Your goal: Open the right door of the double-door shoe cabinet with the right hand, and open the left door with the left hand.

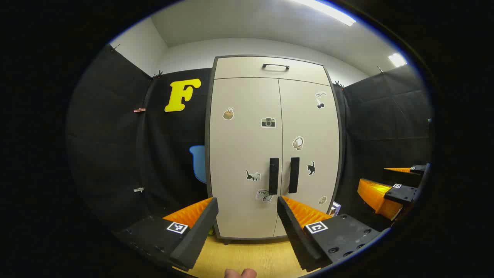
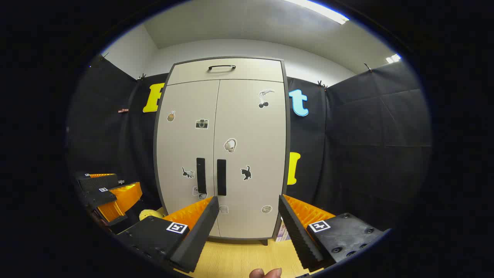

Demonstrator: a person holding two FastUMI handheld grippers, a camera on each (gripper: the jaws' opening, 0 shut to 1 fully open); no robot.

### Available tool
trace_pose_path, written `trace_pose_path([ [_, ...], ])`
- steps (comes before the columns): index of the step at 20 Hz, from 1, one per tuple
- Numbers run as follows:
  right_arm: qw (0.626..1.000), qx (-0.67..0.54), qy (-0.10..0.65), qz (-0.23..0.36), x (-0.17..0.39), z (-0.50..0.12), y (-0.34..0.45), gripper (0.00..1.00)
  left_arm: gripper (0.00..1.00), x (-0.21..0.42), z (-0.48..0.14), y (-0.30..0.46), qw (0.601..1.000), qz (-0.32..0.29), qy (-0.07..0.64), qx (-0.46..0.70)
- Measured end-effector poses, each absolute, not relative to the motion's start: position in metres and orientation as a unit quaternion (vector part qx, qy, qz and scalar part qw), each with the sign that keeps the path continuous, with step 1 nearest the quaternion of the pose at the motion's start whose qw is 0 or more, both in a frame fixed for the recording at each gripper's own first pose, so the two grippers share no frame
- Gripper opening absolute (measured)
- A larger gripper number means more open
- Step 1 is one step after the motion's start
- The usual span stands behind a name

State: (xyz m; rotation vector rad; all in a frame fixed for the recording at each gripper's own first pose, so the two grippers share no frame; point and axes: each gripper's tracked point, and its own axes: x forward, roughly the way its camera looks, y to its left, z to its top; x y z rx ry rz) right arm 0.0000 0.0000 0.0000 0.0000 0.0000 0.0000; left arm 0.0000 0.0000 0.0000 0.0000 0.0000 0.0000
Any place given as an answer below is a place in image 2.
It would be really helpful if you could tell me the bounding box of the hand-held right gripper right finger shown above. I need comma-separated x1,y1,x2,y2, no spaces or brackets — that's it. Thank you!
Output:
278,194,386,273

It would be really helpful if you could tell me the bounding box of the long ceiling light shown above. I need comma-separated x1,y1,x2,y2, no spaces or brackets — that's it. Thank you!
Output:
286,0,350,25

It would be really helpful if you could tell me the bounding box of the beige cabinet drawer black handle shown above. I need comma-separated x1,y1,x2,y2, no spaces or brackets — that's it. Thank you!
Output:
167,58,284,86

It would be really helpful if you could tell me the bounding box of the black backdrop cloth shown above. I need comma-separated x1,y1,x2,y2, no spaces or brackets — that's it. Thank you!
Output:
68,54,432,232

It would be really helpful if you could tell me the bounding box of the grey double-door shoe cabinet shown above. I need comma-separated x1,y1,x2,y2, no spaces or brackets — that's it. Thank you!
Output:
154,56,291,246

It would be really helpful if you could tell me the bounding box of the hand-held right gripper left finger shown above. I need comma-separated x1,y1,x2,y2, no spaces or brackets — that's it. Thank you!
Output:
116,196,220,274

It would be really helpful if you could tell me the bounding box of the yellow plush toy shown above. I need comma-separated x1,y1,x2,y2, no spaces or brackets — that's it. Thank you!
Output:
139,208,166,221

